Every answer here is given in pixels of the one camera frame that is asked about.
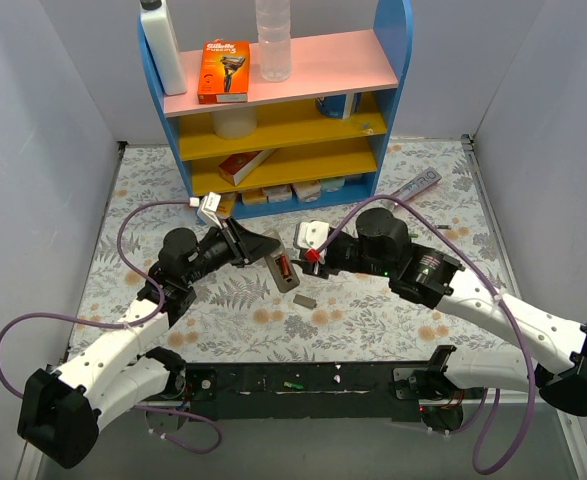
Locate white air conditioner remote control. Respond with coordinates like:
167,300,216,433
263,229,300,293

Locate red AAA battery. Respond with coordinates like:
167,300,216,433
277,255,292,282

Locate grey remote battery cover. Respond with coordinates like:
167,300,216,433
293,294,317,309

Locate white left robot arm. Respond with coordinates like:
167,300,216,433
17,218,280,469

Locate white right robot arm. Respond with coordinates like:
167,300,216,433
294,208,587,417

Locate yellow wrapped sponge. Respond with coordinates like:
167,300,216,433
241,188,268,206

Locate floral patterned table mat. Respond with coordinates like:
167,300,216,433
69,140,512,362

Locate white wrapped sponge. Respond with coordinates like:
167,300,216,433
262,184,292,203

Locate red and white sponge pack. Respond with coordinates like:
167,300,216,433
291,180,321,203

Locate green teal sponge pack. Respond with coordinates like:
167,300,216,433
320,177,345,193

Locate red tea box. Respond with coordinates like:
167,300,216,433
218,149,276,186

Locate silver toothpaste box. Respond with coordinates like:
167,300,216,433
392,167,442,202

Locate beige paper towel roll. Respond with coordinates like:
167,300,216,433
211,107,257,140

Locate blue and yellow shelf unit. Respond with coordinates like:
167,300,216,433
138,1,413,218

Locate orange Gillette razor box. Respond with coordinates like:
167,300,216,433
197,40,251,104

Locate white plastic bottle black cap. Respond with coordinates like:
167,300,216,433
140,0,188,96

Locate clear plastic water bottle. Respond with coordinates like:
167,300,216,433
255,0,292,82

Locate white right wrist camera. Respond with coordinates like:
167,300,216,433
293,220,330,263

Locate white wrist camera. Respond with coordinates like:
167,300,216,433
186,192,222,228
293,220,330,263

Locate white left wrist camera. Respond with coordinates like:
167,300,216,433
186,192,222,228

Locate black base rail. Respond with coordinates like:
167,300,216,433
127,359,479,426

